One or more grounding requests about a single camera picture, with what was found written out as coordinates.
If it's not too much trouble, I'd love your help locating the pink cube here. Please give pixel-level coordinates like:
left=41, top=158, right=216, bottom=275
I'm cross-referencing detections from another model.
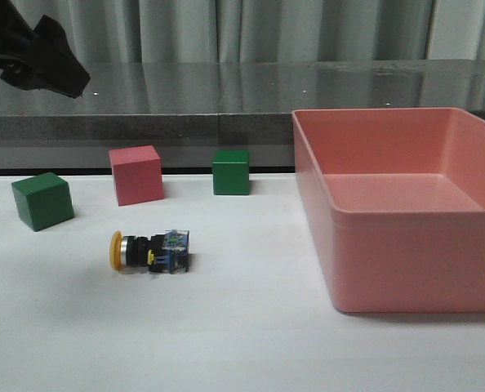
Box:
left=109, top=145, right=164, bottom=206

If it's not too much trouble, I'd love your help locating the pink plastic bin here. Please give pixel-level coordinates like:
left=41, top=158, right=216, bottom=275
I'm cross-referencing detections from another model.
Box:
left=292, top=108, right=485, bottom=313

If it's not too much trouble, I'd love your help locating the green cube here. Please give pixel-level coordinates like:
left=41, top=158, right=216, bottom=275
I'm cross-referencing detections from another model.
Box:
left=11, top=172, right=75, bottom=231
left=212, top=149, right=250, bottom=195

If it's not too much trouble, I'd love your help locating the green cube far left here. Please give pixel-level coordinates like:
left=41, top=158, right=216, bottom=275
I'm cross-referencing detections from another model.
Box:
left=11, top=172, right=75, bottom=231

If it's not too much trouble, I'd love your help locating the yellow push button switch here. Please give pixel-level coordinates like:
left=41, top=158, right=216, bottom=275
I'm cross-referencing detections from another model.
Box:
left=109, top=229, right=189, bottom=274

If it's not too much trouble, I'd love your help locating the green cube middle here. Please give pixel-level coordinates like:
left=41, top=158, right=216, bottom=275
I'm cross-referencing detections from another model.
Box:
left=212, top=149, right=250, bottom=195

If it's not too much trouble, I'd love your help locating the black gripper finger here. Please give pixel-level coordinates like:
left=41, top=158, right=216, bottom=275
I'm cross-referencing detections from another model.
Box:
left=0, top=1, right=91, bottom=98

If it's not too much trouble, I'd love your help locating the grey stone counter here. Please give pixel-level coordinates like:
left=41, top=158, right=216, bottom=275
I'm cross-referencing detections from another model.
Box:
left=0, top=60, right=485, bottom=175

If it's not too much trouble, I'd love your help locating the grey curtain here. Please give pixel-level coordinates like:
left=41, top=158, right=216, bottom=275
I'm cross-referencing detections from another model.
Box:
left=16, top=1, right=485, bottom=63

